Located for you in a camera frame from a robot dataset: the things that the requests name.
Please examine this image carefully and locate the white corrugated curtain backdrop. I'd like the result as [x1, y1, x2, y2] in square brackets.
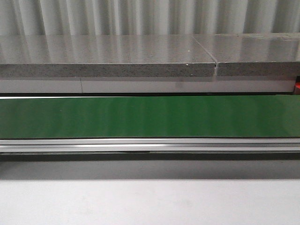
[0, 0, 300, 35]

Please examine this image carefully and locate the orange red object at edge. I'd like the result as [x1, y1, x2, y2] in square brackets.
[293, 76, 300, 95]

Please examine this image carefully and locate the grey stone slab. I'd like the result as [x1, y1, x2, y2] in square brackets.
[194, 33, 300, 79]
[0, 35, 215, 78]

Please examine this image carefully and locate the grey stone slab right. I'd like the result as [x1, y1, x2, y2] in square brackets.
[194, 33, 300, 79]

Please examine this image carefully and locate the aluminium conveyor side rail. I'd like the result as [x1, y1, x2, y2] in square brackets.
[0, 138, 300, 155]

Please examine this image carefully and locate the green conveyor belt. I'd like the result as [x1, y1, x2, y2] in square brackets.
[0, 95, 300, 139]

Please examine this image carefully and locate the grey stone slab left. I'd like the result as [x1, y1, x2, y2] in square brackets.
[0, 35, 215, 78]

